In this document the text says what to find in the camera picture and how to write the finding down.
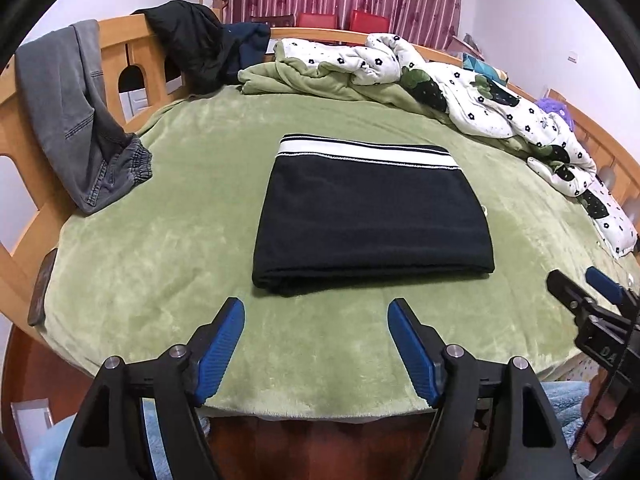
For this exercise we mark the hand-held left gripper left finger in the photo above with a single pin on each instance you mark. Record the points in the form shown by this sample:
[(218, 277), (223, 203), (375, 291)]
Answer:
[(220, 355)]

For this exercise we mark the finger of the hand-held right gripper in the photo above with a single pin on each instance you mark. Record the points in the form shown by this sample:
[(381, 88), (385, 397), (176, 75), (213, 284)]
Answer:
[(602, 282), (562, 285)]

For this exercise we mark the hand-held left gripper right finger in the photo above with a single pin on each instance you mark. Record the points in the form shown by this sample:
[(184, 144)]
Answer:
[(415, 355)]

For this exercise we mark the black pants with white stripe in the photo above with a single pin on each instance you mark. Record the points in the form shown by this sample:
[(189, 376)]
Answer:
[(370, 210)]

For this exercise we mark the person's right hand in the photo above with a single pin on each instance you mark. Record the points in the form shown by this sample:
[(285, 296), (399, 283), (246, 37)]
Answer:
[(600, 420)]

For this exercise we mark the person's light blue trousers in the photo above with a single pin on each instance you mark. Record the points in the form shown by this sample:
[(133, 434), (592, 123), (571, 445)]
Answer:
[(565, 410)]

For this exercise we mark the green plush bed blanket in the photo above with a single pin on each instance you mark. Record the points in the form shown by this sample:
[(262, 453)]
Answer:
[(175, 240)]

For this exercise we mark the purple fluffy item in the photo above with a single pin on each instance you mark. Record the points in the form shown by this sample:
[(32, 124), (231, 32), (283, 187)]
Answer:
[(552, 106)]

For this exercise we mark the white box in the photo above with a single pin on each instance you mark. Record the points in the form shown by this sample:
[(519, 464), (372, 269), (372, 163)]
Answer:
[(30, 412)]

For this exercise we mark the white floral quilt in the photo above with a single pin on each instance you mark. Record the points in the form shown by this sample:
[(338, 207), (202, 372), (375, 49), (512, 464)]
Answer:
[(480, 95)]

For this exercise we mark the grey jeans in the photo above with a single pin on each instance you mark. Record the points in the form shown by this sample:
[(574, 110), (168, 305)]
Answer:
[(65, 110)]

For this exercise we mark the navy blue garment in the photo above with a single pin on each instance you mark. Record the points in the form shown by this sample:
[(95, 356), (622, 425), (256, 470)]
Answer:
[(247, 42)]

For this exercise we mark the black jacket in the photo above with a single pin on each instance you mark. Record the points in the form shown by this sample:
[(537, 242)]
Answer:
[(190, 40)]

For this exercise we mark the red chair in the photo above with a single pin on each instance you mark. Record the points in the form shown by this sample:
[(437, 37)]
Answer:
[(370, 21), (317, 20)]

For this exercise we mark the white wall outlet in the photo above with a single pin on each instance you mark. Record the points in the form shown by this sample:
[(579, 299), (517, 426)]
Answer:
[(573, 56)]

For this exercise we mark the wooden bed frame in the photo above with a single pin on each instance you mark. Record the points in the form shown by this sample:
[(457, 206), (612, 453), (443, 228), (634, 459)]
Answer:
[(135, 40)]

